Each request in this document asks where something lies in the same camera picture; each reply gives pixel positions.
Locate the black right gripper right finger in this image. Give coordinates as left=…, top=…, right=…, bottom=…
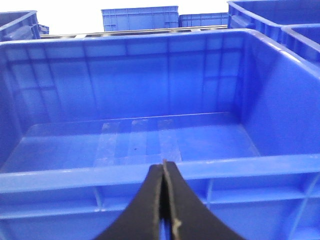
left=162, top=160, right=243, bottom=240

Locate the blue bin upper right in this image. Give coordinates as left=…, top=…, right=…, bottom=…
left=227, top=0, right=320, bottom=43

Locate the far blue crate centre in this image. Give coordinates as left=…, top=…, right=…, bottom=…
left=101, top=5, right=179, bottom=32

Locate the blue bin right edge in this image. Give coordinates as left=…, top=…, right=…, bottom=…
left=281, top=23, right=320, bottom=67

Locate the blue bin far left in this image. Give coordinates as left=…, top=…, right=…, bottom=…
left=0, top=10, right=50, bottom=42

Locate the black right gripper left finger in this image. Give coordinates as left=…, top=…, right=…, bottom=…
left=95, top=164, right=164, bottom=240

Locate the blue plastic bin right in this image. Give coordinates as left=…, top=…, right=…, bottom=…
left=0, top=29, right=320, bottom=240

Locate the far blue crate small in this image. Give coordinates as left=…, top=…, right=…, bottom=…
left=178, top=12, right=229, bottom=28

